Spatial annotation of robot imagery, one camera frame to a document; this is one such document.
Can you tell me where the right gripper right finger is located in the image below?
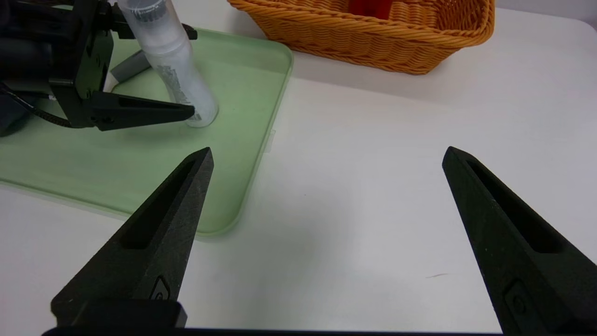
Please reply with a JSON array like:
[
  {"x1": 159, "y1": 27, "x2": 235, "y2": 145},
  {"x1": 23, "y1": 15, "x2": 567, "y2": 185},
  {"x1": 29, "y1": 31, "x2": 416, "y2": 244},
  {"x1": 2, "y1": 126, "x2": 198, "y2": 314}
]
[{"x1": 442, "y1": 146, "x2": 597, "y2": 336}]

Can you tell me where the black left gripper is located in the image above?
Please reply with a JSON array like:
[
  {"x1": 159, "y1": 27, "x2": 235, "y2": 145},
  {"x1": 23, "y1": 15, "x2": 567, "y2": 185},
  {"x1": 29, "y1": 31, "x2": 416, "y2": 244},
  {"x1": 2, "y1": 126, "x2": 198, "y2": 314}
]
[{"x1": 0, "y1": 0, "x2": 198, "y2": 131}]

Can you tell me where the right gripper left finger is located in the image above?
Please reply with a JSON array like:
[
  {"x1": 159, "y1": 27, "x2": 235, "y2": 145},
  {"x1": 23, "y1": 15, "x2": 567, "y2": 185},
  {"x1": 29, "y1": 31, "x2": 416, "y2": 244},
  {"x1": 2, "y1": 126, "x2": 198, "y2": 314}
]
[{"x1": 50, "y1": 147, "x2": 215, "y2": 327}]

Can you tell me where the white plastic bottle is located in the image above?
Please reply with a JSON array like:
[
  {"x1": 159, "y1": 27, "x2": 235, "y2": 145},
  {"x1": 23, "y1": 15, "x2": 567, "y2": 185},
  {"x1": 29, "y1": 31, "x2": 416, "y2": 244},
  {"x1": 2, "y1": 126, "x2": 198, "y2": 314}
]
[{"x1": 117, "y1": 0, "x2": 219, "y2": 128}]

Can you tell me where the white peeler with grey handle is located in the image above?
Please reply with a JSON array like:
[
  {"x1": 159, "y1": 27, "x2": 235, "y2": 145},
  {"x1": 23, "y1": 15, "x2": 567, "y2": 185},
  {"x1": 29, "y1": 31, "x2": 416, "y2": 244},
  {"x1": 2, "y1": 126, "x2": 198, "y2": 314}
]
[{"x1": 103, "y1": 49, "x2": 152, "y2": 93}]

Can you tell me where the dark grey towel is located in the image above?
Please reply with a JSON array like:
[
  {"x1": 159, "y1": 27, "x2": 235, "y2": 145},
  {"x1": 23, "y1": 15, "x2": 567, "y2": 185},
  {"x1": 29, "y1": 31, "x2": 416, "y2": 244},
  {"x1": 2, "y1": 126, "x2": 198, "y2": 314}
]
[{"x1": 0, "y1": 93, "x2": 35, "y2": 137}]

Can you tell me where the red soda can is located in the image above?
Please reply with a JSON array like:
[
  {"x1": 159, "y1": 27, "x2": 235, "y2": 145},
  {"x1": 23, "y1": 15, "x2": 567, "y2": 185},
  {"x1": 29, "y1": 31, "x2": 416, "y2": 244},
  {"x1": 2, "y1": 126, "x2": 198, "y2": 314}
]
[{"x1": 347, "y1": 0, "x2": 395, "y2": 20}]

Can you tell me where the orange wicker basket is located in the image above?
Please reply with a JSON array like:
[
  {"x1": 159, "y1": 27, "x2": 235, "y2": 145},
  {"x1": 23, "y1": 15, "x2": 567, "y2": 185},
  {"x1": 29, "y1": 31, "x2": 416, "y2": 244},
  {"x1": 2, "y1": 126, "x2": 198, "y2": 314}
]
[{"x1": 227, "y1": 0, "x2": 496, "y2": 75}]

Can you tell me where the light green plastic tray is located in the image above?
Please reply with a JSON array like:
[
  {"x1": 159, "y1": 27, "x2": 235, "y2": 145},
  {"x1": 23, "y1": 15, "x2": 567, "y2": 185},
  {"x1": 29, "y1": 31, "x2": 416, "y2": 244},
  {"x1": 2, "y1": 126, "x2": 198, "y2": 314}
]
[{"x1": 0, "y1": 28, "x2": 294, "y2": 236}]

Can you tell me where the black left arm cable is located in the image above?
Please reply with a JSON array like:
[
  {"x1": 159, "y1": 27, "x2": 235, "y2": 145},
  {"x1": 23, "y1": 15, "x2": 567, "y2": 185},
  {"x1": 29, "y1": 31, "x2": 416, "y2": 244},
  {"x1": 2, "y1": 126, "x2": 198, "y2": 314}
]
[{"x1": 0, "y1": 84, "x2": 73, "y2": 129}]

